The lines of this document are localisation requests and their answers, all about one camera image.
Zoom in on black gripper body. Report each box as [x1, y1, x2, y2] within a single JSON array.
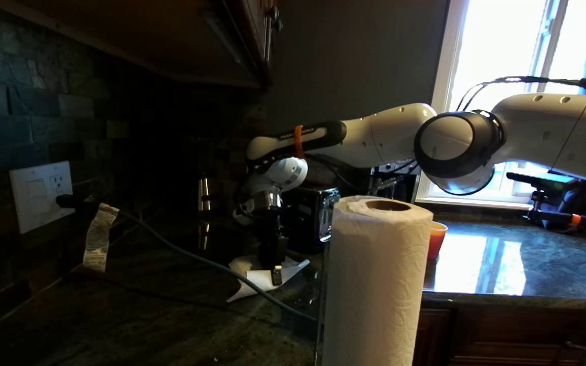
[[251, 191, 288, 270]]

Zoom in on black chrome toaster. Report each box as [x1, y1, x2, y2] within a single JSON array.
[[280, 188, 342, 255]]

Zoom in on white paper towel roll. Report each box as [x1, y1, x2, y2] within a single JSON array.
[[319, 194, 435, 366]]

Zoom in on black silver coffee maker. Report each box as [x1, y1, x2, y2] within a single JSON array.
[[365, 161, 422, 204]]

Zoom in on orange plastic cup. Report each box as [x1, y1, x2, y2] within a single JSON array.
[[426, 220, 450, 270]]

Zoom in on black power plug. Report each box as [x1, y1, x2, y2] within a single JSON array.
[[52, 194, 100, 213]]

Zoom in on dark upper cabinet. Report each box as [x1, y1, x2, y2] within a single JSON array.
[[0, 0, 285, 92]]

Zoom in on wooden lower cabinet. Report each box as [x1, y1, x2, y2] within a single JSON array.
[[413, 303, 586, 366]]

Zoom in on bright window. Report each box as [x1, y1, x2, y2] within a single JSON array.
[[416, 0, 586, 210]]

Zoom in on grey power cable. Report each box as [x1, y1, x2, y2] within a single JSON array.
[[96, 205, 319, 326]]

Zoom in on white tape strip on cable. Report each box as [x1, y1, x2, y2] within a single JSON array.
[[80, 202, 121, 275]]

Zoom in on white wall outlet plate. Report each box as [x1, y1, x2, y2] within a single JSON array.
[[5, 158, 75, 236]]

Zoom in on black camera stand orange knobs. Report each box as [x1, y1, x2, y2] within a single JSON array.
[[505, 169, 586, 239]]

